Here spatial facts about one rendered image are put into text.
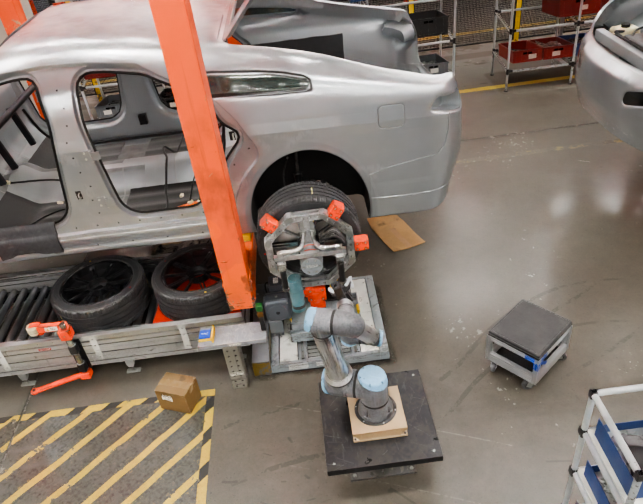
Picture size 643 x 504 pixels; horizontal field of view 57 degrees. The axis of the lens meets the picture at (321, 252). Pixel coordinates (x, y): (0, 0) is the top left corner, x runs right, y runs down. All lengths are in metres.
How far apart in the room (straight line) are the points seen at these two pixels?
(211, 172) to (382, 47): 2.60
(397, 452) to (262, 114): 2.07
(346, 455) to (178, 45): 2.21
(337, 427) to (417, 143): 1.80
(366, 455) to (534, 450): 1.00
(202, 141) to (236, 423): 1.76
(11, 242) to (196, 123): 1.83
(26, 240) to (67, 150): 0.76
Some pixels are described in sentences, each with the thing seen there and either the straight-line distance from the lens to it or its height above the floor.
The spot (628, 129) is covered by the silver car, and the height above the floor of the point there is 0.92.
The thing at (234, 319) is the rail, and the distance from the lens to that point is 3.97.
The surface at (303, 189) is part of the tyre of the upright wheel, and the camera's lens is 3.60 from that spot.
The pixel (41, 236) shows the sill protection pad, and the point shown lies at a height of 0.92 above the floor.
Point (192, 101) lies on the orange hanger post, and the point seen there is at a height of 1.91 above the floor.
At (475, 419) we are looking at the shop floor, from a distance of 3.77.
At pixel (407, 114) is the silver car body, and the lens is 3.74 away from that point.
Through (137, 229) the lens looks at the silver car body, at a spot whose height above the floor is 0.89.
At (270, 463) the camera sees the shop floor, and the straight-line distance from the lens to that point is 3.65.
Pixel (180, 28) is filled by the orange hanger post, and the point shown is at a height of 2.26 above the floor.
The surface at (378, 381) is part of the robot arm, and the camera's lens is 3.10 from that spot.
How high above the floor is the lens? 2.97
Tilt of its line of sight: 36 degrees down
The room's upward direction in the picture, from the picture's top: 8 degrees counter-clockwise
